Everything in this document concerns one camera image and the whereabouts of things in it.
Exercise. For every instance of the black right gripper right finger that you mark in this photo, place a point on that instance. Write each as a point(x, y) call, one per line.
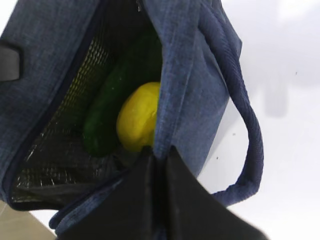
point(194, 214)

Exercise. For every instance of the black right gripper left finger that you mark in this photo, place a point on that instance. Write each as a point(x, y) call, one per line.
point(135, 210)

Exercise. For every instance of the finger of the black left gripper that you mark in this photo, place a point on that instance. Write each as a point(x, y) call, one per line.
point(11, 62)

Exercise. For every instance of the dark blue fabric bag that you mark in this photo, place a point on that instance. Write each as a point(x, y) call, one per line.
point(69, 47)

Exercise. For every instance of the yellow lemon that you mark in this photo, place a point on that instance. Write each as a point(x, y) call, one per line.
point(136, 121)

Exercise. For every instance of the green cucumber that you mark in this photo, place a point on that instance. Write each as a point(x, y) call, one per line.
point(140, 64)

